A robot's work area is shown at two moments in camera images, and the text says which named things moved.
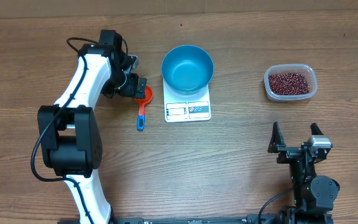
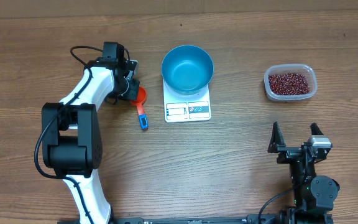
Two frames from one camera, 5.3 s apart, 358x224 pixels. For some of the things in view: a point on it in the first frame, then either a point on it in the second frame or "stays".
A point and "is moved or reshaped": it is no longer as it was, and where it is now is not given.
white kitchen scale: (179, 107) stays
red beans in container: (288, 84) stays
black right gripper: (294, 150) stays
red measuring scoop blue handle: (142, 103) is moved or reshaped
